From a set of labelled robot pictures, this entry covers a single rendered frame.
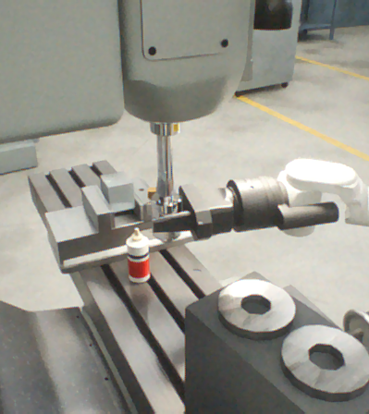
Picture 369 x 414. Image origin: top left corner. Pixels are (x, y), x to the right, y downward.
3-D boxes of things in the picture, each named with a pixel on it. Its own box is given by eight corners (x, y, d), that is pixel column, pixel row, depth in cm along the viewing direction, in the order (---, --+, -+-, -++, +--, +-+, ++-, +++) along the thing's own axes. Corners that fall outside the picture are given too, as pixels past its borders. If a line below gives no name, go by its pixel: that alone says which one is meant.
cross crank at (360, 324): (352, 328, 130) (361, 294, 125) (387, 358, 121) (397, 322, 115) (306, 347, 124) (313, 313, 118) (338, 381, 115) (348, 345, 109)
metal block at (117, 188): (125, 195, 103) (123, 170, 100) (134, 208, 98) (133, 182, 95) (102, 200, 101) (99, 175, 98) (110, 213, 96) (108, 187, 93)
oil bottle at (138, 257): (144, 268, 95) (142, 220, 89) (153, 279, 91) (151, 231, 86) (126, 273, 93) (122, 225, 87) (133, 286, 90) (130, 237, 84)
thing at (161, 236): (153, 224, 80) (153, 195, 77) (181, 225, 79) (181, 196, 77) (151, 239, 76) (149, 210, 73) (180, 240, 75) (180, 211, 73)
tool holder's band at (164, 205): (153, 195, 77) (153, 189, 76) (181, 196, 77) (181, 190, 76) (149, 210, 73) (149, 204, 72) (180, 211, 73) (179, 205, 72)
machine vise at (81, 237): (190, 204, 117) (191, 163, 111) (220, 234, 105) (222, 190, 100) (46, 237, 104) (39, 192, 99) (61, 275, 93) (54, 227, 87)
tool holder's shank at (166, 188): (156, 192, 76) (154, 125, 70) (177, 192, 75) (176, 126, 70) (154, 201, 73) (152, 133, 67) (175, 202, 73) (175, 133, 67)
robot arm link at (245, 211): (177, 170, 80) (245, 162, 82) (178, 219, 84) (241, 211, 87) (198, 206, 69) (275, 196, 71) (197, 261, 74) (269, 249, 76)
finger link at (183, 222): (152, 215, 72) (190, 211, 74) (153, 234, 74) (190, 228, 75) (153, 221, 71) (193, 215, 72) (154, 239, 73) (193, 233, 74)
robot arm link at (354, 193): (288, 155, 81) (371, 166, 78) (280, 200, 86) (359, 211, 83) (285, 175, 75) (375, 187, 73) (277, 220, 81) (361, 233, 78)
